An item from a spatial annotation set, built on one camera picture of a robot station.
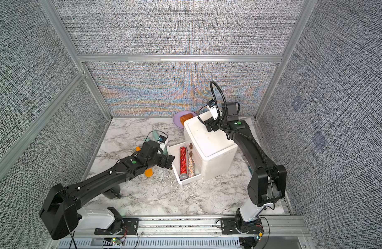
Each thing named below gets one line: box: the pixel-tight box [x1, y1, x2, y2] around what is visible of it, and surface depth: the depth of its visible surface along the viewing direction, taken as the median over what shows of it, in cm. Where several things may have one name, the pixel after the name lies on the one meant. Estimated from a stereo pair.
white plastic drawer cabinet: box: [183, 116, 239, 182], surface depth 77 cm
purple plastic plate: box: [173, 110, 198, 130], surface depth 123 cm
